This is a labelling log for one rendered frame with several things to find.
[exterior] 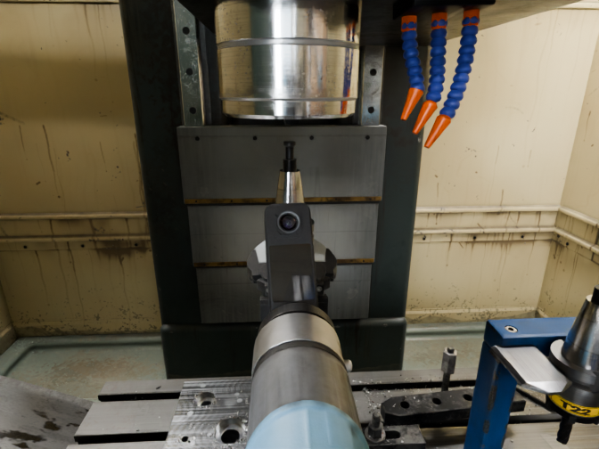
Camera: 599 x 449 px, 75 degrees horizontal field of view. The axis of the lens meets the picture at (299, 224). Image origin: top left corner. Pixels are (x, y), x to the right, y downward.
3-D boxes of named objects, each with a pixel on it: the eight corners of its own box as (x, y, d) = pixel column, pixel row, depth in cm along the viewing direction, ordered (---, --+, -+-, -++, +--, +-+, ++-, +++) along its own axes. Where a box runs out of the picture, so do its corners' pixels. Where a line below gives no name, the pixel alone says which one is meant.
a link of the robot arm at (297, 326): (249, 340, 29) (357, 337, 29) (252, 307, 33) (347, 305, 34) (252, 419, 32) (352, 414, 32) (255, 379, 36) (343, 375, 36)
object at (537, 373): (580, 395, 38) (582, 388, 38) (528, 397, 38) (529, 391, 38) (535, 350, 45) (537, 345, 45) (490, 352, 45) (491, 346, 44)
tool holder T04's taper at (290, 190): (305, 216, 53) (305, 167, 51) (308, 226, 49) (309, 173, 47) (272, 216, 52) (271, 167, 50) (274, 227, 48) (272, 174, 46)
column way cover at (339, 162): (373, 321, 106) (387, 126, 89) (195, 327, 103) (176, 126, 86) (369, 311, 110) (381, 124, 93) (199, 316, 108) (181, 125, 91)
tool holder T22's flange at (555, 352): (592, 359, 45) (597, 340, 44) (631, 398, 39) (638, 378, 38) (535, 356, 45) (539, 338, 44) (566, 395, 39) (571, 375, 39)
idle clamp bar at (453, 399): (520, 429, 72) (527, 401, 70) (385, 446, 69) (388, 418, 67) (503, 408, 76) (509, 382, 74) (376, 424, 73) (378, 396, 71)
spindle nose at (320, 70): (340, 110, 55) (344, 15, 51) (373, 118, 40) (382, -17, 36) (225, 111, 53) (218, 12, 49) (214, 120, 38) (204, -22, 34)
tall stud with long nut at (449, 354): (452, 407, 77) (461, 352, 73) (438, 407, 77) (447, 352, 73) (447, 396, 80) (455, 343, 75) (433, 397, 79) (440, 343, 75)
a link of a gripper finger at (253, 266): (242, 261, 48) (254, 296, 41) (241, 250, 48) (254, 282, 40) (279, 257, 50) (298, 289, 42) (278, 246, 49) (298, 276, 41)
